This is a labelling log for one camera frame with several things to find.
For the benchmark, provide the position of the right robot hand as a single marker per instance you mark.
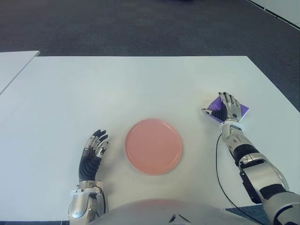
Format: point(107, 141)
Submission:
point(232, 109)

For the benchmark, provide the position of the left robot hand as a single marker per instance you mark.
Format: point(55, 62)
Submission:
point(87, 167)

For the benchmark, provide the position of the purple tissue paper pack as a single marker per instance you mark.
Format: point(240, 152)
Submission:
point(216, 105)

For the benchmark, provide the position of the pink round plate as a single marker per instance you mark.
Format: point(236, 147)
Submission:
point(153, 146)

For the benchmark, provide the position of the silver robot torso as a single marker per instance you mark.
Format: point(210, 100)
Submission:
point(150, 213)

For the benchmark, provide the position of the white adjacent table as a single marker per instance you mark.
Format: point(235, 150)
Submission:
point(11, 66)

